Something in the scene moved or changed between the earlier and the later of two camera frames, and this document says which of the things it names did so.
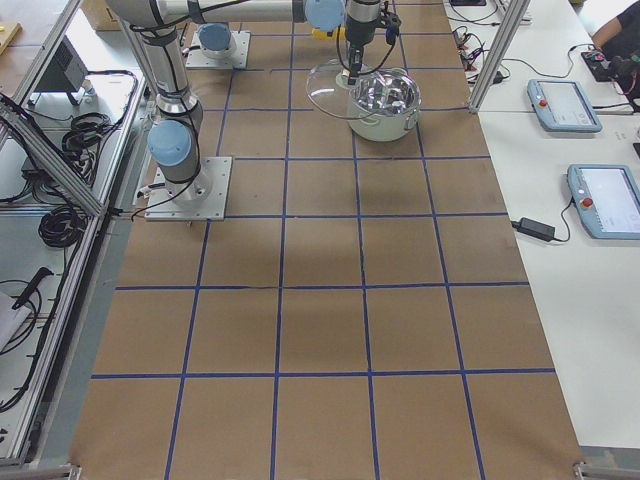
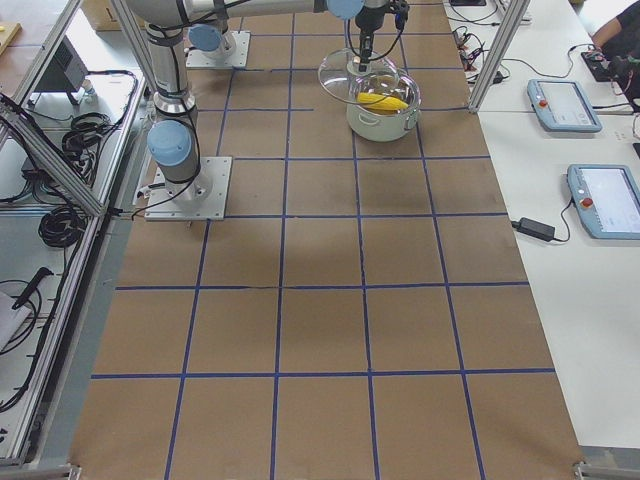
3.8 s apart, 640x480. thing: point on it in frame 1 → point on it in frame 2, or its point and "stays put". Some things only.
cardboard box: x=101 y=15 stays put
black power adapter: x=539 y=230 stays put
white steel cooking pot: x=384 y=104 stays put
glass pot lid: x=329 y=90 → x=341 y=77
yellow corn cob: x=320 y=34 → x=380 y=103
